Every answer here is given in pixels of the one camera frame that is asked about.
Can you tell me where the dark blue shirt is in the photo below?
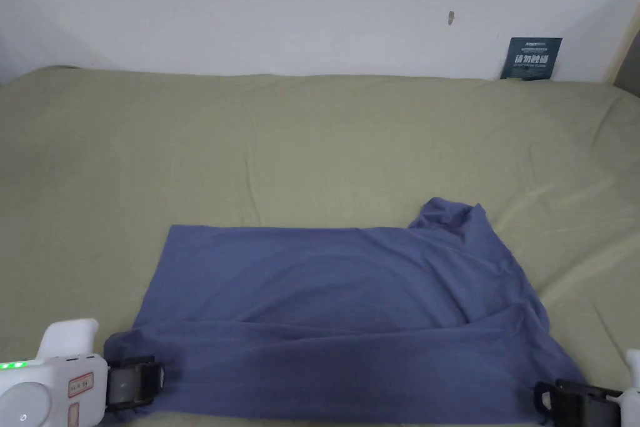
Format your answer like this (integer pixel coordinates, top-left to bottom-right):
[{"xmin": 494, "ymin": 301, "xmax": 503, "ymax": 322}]
[{"xmin": 103, "ymin": 196, "xmax": 589, "ymax": 423}]

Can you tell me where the bed with pale green sheet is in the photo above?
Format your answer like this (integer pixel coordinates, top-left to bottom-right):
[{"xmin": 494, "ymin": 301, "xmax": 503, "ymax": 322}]
[{"xmin": 0, "ymin": 65, "xmax": 640, "ymax": 427}]

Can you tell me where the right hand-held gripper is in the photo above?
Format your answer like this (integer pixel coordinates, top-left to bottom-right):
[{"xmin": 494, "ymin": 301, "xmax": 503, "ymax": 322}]
[{"xmin": 533, "ymin": 349, "xmax": 640, "ymax": 427}]

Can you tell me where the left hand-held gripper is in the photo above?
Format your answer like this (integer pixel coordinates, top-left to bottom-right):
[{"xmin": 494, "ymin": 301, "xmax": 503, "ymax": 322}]
[{"xmin": 0, "ymin": 318, "xmax": 166, "ymax": 427}]

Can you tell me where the dark printed sign card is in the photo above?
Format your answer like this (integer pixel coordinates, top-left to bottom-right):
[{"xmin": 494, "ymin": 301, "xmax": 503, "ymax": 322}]
[{"xmin": 499, "ymin": 37, "xmax": 564, "ymax": 83}]

